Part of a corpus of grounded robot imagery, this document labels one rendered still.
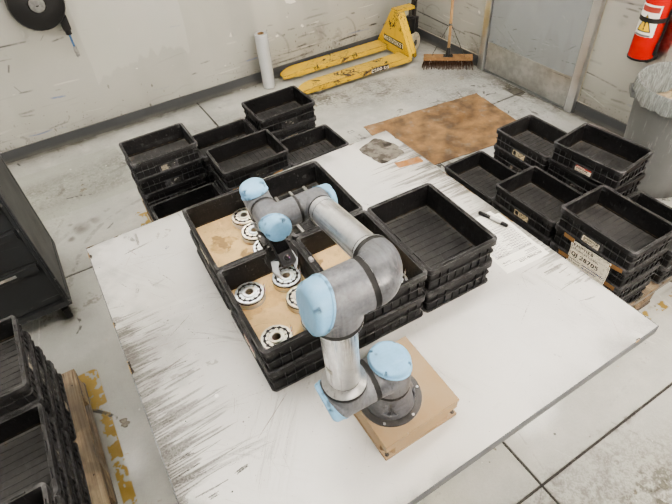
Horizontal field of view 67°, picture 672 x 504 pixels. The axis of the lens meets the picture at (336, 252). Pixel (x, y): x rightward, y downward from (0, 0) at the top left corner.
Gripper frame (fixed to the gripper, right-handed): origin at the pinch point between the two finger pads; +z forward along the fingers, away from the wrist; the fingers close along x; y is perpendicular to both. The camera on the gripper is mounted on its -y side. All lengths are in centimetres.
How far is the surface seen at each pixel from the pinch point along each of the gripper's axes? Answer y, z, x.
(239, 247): 37.9, 16.2, 6.9
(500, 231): -1, 42, -90
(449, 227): 2, 26, -66
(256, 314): 3.8, 15.2, 14.5
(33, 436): 34, 48, 108
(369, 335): -18.6, 27.9, -14.6
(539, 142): 71, 89, -190
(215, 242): 46, 15, 14
